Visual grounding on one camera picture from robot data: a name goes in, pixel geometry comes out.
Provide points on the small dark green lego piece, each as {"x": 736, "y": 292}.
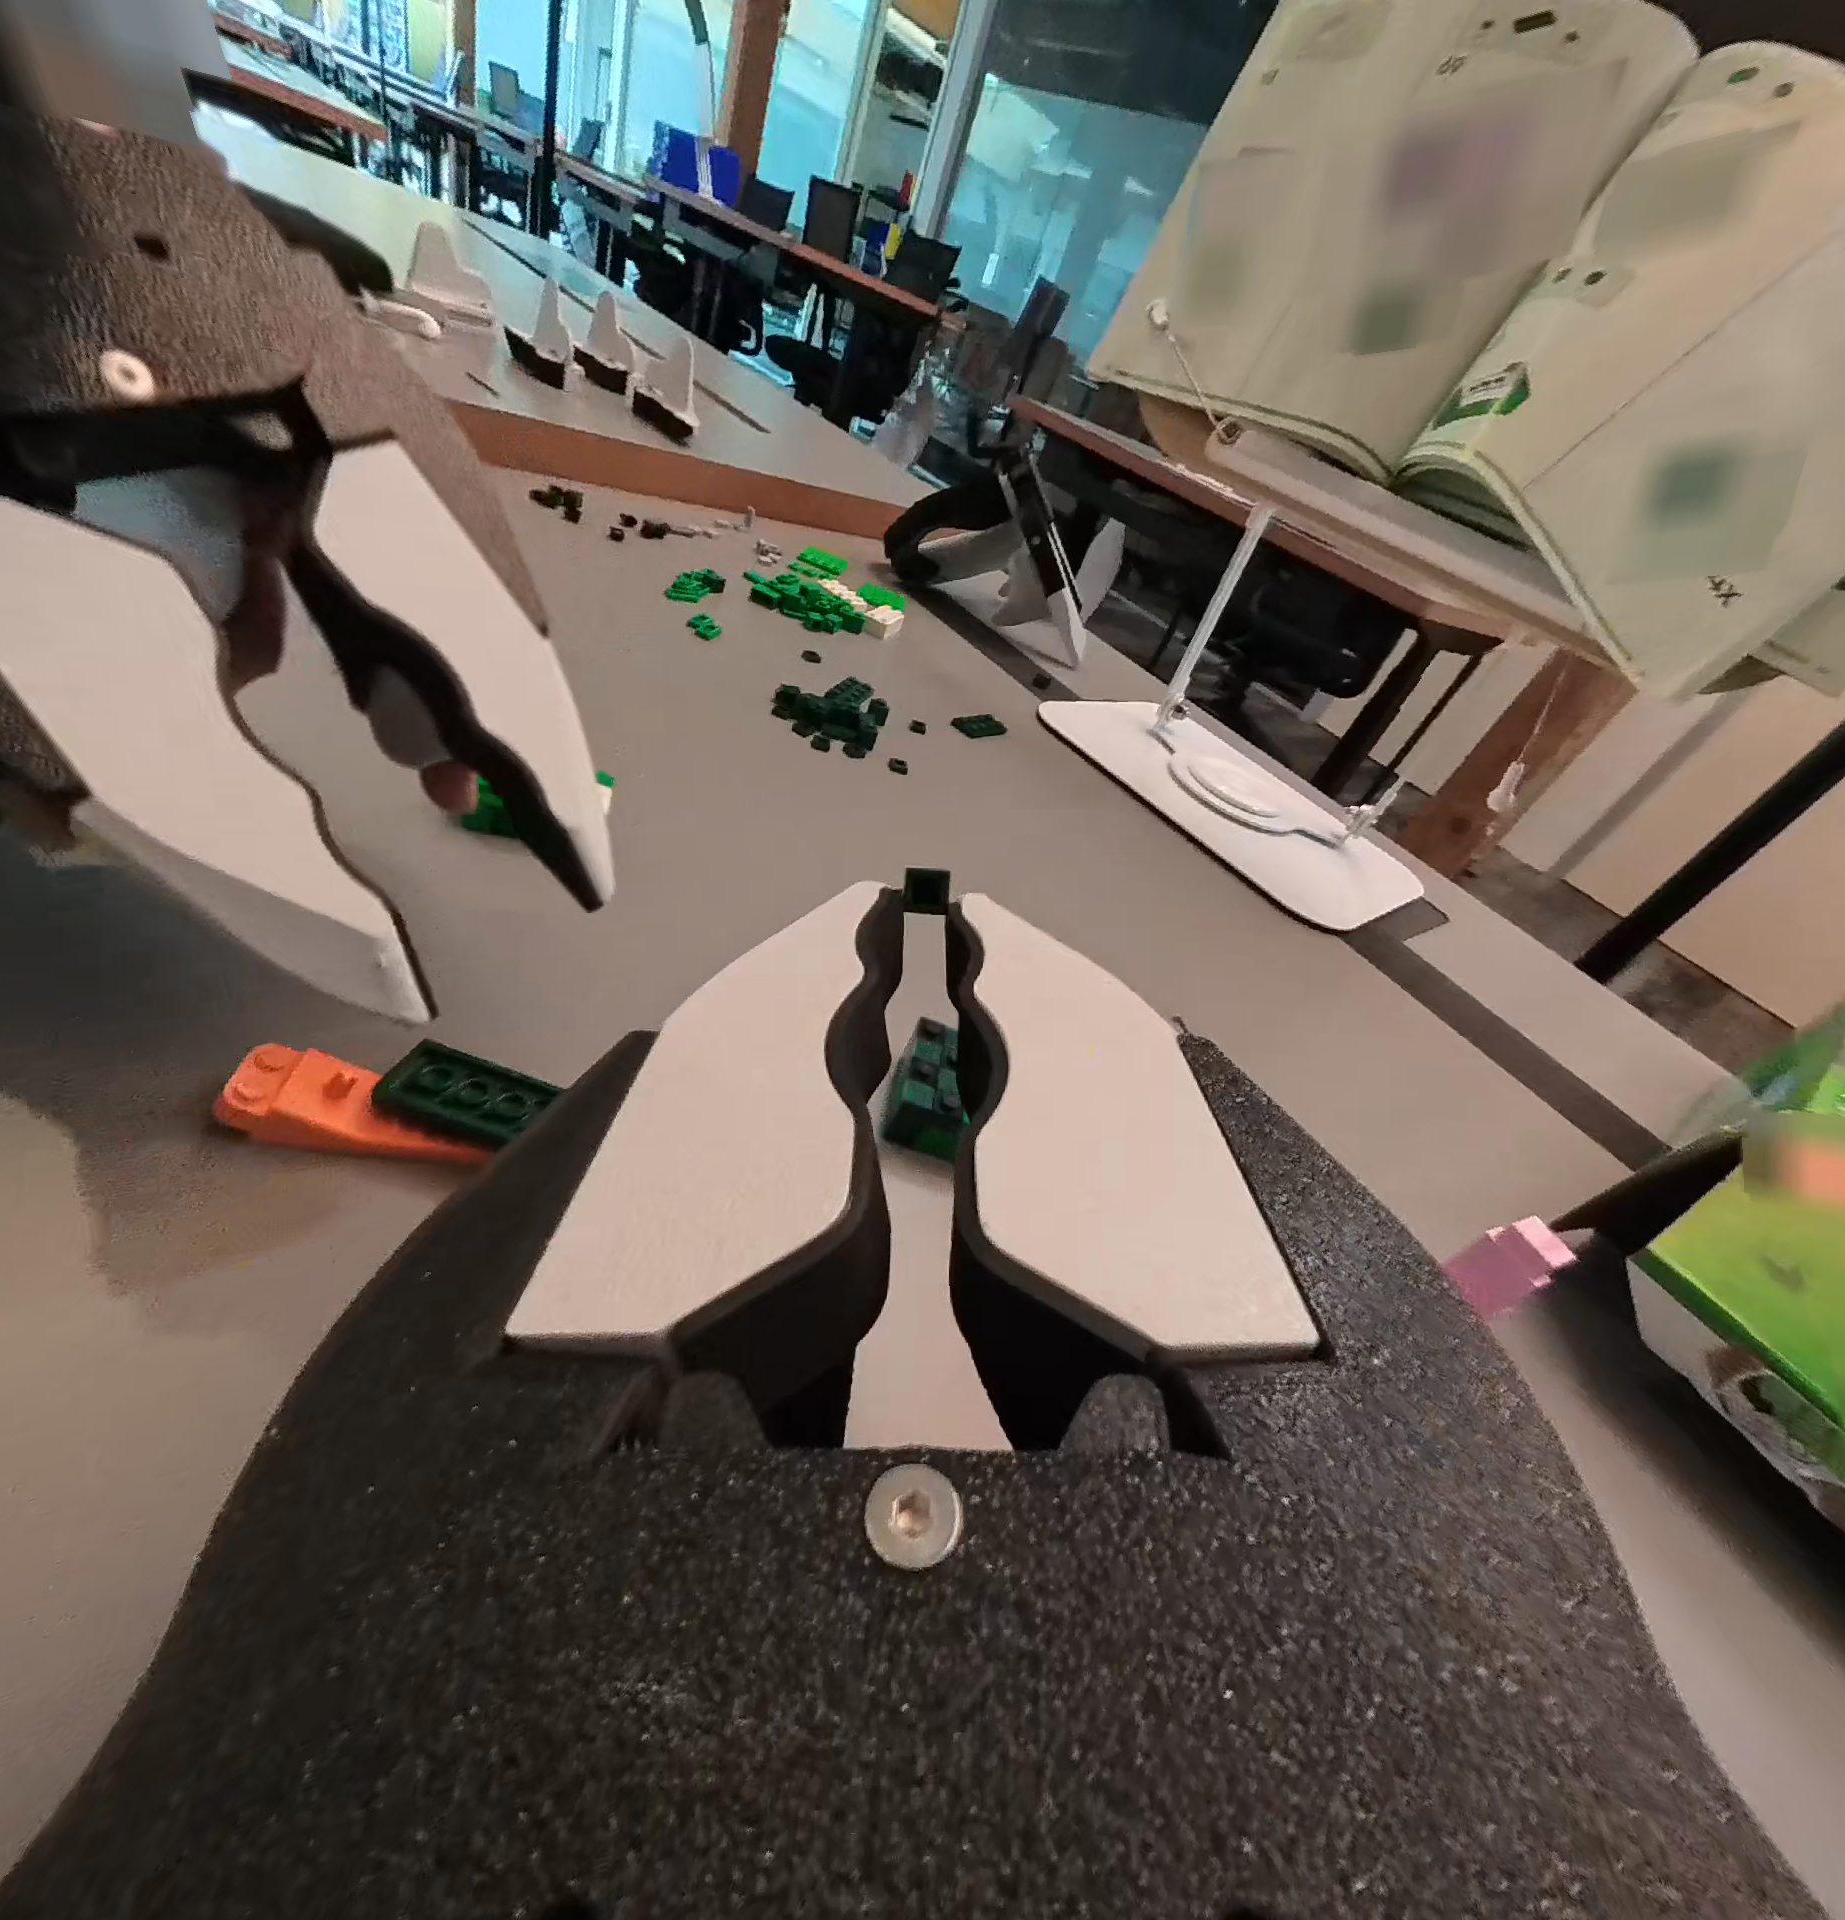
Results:
{"x": 926, "y": 891}

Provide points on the green lego box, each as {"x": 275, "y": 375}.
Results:
{"x": 1747, "y": 1321}

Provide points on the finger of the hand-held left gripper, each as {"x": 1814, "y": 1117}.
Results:
{"x": 97, "y": 645}
{"x": 456, "y": 601}

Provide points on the white fin part black base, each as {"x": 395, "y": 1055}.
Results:
{"x": 543, "y": 338}
{"x": 668, "y": 392}
{"x": 607, "y": 347}

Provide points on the dark green lego plate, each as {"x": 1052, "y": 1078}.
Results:
{"x": 465, "y": 1092}

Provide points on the white fin-shaped part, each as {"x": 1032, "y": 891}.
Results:
{"x": 450, "y": 280}

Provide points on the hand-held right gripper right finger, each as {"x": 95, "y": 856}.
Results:
{"x": 1118, "y": 1185}

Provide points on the orange lego brick separator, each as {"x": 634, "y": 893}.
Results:
{"x": 291, "y": 1094}

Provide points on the wooden pillar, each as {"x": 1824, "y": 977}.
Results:
{"x": 748, "y": 75}

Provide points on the single dark green lego brick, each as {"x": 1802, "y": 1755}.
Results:
{"x": 977, "y": 729}

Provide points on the large green mosaic lego block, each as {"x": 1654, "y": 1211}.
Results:
{"x": 923, "y": 1090}

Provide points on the pile of black lego pieces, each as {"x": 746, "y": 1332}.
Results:
{"x": 564, "y": 502}

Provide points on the small green white lego block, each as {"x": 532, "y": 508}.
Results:
{"x": 489, "y": 819}

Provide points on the person's left hand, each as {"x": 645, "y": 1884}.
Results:
{"x": 446, "y": 784}

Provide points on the black pole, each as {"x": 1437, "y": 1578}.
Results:
{"x": 1730, "y": 856}

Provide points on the white book stand base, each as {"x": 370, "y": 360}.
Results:
{"x": 1240, "y": 813}

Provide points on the long wooden office desk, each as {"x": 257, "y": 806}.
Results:
{"x": 804, "y": 263}

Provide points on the lego instruction booklet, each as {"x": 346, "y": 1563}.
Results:
{"x": 1282, "y": 151}

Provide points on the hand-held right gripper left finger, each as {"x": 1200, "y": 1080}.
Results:
{"x": 713, "y": 1185}

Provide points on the black office chair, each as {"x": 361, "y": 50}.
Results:
{"x": 833, "y": 218}
{"x": 923, "y": 270}

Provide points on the grey desk with wood edge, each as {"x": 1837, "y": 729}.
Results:
{"x": 636, "y": 465}

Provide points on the pile of dark green lego bricks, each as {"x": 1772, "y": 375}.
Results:
{"x": 840, "y": 711}

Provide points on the pile of bright green lego bricks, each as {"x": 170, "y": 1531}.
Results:
{"x": 818, "y": 592}

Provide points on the blue storage box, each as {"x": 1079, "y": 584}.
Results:
{"x": 700, "y": 165}

